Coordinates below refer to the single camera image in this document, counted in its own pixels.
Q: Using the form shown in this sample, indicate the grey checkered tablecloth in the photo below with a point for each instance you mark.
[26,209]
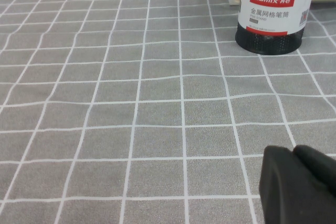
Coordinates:
[131,103]

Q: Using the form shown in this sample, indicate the black mesh pen holder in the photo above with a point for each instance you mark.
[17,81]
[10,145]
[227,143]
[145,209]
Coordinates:
[273,16]

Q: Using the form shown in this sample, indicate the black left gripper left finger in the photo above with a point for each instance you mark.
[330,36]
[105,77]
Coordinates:
[288,195]

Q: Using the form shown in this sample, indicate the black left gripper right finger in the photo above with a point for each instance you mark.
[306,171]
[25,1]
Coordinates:
[320,167]

